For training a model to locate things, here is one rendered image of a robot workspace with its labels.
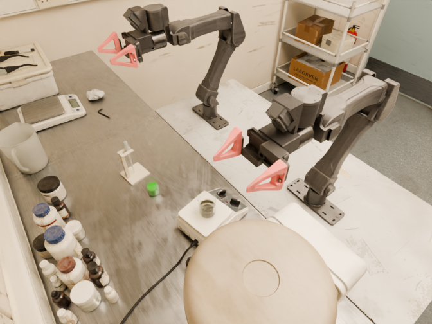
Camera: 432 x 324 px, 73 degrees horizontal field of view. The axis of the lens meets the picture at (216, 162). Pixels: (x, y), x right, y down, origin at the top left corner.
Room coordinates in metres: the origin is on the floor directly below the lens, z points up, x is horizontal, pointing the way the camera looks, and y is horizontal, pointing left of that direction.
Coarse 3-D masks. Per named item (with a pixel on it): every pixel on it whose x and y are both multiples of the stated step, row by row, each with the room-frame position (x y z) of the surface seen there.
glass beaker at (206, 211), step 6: (204, 192) 0.52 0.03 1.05; (210, 192) 0.52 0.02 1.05; (198, 198) 0.50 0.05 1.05; (204, 198) 0.52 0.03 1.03; (210, 198) 0.52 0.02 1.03; (216, 198) 0.49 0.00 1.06; (198, 204) 0.49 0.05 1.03; (204, 204) 0.47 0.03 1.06; (210, 204) 0.47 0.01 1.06; (204, 210) 0.47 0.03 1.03; (210, 210) 0.47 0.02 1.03; (204, 216) 0.47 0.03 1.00; (210, 216) 0.47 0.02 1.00
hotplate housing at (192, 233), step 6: (240, 210) 0.52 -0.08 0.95; (246, 210) 0.54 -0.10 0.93; (234, 216) 0.49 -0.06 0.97; (240, 216) 0.52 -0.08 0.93; (180, 222) 0.48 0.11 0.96; (228, 222) 0.47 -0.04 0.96; (180, 228) 0.48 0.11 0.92; (186, 228) 0.46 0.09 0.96; (192, 228) 0.45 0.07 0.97; (186, 234) 0.46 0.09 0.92; (192, 234) 0.44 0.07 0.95; (198, 234) 0.43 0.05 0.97; (198, 240) 0.43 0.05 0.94; (192, 246) 0.41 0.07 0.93
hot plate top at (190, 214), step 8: (184, 208) 0.51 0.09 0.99; (192, 208) 0.51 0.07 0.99; (216, 208) 0.51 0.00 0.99; (224, 208) 0.51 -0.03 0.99; (184, 216) 0.48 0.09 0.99; (192, 216) 0.48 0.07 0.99; (200, 216) 0.48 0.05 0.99; (216, 216) 0.48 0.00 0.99; (224, 216) 0.48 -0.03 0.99; (192, 224) 0.45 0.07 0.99; (200, 224) 0.45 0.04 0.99; (208, 224) 0.45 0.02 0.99; (216, 224) 0.45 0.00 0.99; (200, 232) 0.43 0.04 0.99; (208, 232) 0.43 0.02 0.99
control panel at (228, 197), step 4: (220, 188) 0.63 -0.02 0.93; (216, 192) 0.60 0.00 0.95; (228, 196) 0.59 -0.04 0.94; (232, 196) 0.60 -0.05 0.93; (220, 200) 0.56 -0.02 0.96; (224, 200) 0.56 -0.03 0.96; (228, 200) 0.57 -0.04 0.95; (228, 204) 0.54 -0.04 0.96; (240, 204) 0.56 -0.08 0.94; (232, 208) 0.52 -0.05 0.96; (236, 208) 0.53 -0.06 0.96; (240, 208) 0.53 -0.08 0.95
